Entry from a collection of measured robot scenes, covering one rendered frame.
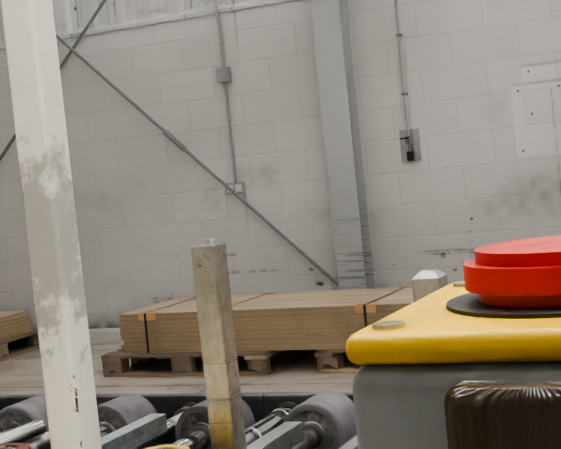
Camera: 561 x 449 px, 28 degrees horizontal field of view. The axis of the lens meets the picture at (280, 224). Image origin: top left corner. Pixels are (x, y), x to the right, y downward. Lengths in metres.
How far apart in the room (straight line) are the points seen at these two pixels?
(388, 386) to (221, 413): 1.30
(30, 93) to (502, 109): 6.25
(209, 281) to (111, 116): 7.27
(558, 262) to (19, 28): 1.28
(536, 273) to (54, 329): 1.27
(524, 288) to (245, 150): 7.97
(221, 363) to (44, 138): 0.37
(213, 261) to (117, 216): 7.27
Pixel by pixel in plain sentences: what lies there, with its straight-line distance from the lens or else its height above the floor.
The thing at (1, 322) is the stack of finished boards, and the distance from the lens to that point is 8.82.
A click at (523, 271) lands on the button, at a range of 0.21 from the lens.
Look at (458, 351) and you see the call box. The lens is 0.20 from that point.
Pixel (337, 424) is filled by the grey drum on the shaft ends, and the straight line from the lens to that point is 1.87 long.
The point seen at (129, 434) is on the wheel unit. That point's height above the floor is 0.85.
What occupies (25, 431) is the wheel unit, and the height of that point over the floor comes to 0.84.
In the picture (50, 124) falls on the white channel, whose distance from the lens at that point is 1.45.
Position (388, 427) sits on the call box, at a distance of 0.20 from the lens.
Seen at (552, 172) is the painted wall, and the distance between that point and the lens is 7.49.
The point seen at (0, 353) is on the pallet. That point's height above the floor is 0.06.
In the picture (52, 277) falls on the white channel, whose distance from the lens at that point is 1.45.
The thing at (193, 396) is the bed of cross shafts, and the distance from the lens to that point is 2.13.
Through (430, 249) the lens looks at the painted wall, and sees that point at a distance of 7.72.
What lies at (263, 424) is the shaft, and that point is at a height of 0.82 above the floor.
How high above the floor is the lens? 1.25
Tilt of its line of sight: 3 degrees down
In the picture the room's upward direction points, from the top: 6 degrees counter-clockwise
